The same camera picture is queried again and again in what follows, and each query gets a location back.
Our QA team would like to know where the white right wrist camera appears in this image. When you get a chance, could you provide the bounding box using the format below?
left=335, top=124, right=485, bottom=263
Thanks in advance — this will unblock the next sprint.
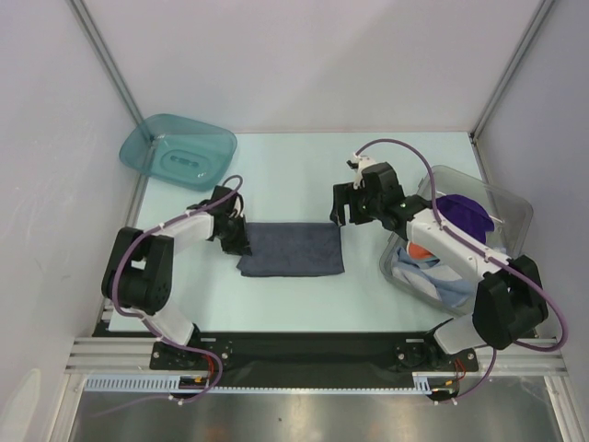
left=346, top=155, right=376, bottom=180

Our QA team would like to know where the dark grey-blue towel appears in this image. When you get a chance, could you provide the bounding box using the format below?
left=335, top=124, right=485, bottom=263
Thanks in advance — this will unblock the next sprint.
left=237, top=223, right=345, bottom=278

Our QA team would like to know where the clear plastic bin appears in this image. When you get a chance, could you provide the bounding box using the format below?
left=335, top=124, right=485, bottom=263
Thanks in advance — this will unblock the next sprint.
left=379, top=166, right=533, bottom=316

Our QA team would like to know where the orange towel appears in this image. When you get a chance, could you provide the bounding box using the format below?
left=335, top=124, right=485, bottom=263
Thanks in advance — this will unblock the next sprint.
left=407, top=242, right=436, bottom=261

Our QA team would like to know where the aluminium corner post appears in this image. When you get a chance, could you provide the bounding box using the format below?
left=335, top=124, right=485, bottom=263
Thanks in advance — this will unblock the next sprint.
left=66, top=0, right=144, bottom=125
left=469, top=0, right=558, bottom=144

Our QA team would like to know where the purple towel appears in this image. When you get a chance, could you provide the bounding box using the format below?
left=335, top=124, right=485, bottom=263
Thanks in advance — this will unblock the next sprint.
left=436, top=194, right=494, bottom=244

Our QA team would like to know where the teal plastic bin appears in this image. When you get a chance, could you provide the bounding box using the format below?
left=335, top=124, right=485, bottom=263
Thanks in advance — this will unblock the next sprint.
left=119, top=114, right=237, bottom=192

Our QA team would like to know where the aluminium rail frame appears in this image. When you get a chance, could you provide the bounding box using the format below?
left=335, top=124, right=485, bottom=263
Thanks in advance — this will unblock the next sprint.
left=53, top=337, right=580, bottom=441

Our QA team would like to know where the light blue towel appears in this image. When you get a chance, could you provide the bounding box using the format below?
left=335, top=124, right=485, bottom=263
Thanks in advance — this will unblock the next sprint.
left=391, top=247, right=475, bottom=308

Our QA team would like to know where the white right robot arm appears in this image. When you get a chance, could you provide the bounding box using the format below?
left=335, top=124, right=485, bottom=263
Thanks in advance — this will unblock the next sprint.
left=330, top=157, right=549, bottom=370

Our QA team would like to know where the left aluminium corner post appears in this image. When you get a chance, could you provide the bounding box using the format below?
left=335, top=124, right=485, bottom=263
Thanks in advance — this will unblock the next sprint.
left=66, top=0, right=144, bottom=125

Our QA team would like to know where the right aluminium corner post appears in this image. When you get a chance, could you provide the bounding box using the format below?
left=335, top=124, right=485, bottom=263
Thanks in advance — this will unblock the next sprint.
left=469, top=0, right=558, bottom=144

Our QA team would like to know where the grey slotted cable duct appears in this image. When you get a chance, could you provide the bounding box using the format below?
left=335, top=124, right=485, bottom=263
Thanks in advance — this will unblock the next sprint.
left=84, top=374, right=450, bottom=395

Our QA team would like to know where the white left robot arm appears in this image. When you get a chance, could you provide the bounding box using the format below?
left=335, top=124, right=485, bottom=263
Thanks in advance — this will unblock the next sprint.
left=101, top=186, right=251, bottom=368

